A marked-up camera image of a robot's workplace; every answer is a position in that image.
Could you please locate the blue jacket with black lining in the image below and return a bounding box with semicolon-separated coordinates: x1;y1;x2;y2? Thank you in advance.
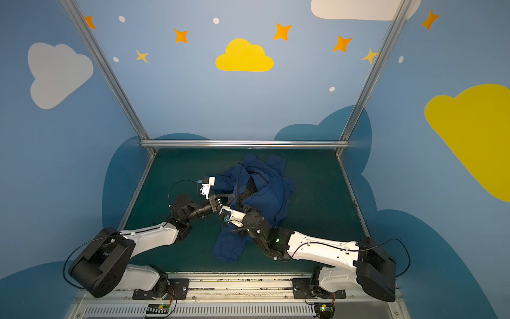
211;154;294;263

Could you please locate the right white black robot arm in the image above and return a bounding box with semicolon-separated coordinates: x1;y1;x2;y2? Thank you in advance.
223;209;397;303

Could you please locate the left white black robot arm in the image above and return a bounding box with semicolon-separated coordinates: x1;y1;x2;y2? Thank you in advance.
63;194;223;299

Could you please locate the left small circuit board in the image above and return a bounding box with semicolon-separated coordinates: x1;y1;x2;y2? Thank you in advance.
144;304;171;318

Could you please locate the small circuit board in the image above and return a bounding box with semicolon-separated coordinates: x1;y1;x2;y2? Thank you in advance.
313;303;335;319
144;304;171;318

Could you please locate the right small circuit board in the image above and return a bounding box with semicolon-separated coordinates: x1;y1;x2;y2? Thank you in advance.
313;303;335;319

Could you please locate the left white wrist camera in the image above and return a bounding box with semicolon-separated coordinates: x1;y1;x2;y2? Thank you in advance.
197;176;215;199

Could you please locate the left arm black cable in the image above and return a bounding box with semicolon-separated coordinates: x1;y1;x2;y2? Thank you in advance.
62;179;200;290

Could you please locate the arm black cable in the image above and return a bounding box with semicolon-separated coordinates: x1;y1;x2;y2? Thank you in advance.
62;179;200;290
290;238;411;279

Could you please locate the horizontal aluminium back rail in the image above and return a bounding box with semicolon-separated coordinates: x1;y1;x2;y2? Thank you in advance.
141;140;349;149

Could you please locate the left floor aluminium rail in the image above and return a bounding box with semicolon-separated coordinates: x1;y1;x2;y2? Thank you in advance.
118;155;155;231

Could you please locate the floor aluminium rail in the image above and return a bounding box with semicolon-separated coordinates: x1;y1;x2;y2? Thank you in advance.
336;153;371;240
118;155;155;231

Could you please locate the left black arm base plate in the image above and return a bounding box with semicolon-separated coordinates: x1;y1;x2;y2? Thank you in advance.
132;277;189;300

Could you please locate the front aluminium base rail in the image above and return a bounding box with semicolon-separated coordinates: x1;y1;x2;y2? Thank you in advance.
66;272;410;318

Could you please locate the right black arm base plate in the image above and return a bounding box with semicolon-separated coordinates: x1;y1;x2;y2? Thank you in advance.
292;278;347;300

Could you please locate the right floor aluminium rail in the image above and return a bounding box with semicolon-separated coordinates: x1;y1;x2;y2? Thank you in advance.
336;153;371;240

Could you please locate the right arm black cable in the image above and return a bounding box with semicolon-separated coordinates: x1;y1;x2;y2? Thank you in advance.
290;238;411;279

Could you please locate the left aluminium corner post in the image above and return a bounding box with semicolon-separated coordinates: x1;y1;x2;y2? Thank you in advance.
60;0;150;142

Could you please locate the aluminium corner post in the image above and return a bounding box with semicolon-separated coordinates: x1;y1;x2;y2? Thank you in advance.
335;0;414;159
60;0;150;142

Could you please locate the right aluminium corner post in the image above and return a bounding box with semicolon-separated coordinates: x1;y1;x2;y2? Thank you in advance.
335;0;414;159

